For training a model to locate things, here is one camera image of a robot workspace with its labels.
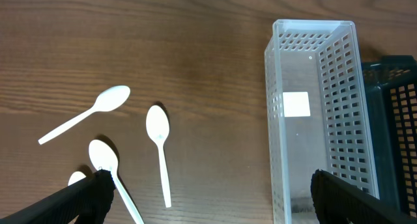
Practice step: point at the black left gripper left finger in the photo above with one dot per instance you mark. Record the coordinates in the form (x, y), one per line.
(86, 201)

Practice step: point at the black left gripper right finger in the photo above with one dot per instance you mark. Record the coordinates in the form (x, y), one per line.
(336, 201)

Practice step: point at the white plastic spoon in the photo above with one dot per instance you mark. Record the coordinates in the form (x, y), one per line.
(103, 157)
(157, 126)
(75, 177)
(106, 101)

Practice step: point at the clear perforated plastic basket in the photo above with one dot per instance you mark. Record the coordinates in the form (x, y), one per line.
(320, 57)

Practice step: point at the white label sticker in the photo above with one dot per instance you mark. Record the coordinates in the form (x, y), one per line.
(296, 104)

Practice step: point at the dark green perforated basket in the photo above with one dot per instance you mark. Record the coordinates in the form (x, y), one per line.
(390, 85)

